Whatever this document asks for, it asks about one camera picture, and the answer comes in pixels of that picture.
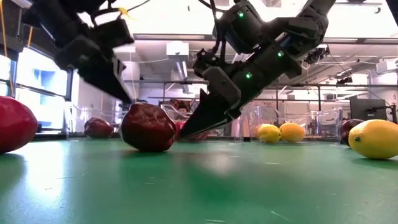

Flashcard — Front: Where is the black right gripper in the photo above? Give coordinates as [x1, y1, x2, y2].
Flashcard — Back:
[179, 46, 303, 139]

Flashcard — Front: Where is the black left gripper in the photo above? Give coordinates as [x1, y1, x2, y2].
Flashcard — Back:
[55, 35, 134, 105]

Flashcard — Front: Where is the yellow lemon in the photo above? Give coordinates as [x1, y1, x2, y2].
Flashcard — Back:
[257, 124, 282, 144]
[254, 123, 265, 140]
[279, 122, 306, 143]
[348, 119, 398, 160]

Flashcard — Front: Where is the dented dark red apple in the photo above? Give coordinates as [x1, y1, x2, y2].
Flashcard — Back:
[119, 101, 177, 153]

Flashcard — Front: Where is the white round column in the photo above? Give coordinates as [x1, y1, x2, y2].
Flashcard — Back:
[121, 60, 141, 103]

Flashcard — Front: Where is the person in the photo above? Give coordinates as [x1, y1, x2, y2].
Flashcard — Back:
[169, 98, 194, 118]

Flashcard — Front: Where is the white ceiling unit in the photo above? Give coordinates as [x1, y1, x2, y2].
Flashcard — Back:
[166, 41, 190, 62]

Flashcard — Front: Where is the large window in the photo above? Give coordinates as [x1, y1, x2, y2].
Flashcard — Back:
[0, 46, 75, 133]

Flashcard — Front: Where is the green table mat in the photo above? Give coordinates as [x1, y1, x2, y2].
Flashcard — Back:
[0, 138, 398, 224]

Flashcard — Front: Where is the black computer monitor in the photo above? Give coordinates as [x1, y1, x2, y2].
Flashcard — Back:
[349, 98, 389, 123]

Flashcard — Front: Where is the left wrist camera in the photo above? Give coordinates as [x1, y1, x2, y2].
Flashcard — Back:
[89, 18, 135, 48]

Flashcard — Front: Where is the yellow cable tag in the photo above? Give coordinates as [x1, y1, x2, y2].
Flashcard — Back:
[117, 7, 137, 20]

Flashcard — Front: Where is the black ceiling camera rig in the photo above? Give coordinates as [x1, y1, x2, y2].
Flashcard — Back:
[303, 46, 331, 65]

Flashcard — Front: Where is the black pipe rail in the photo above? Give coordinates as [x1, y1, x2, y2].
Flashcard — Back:
[123, 79, 398, 90]

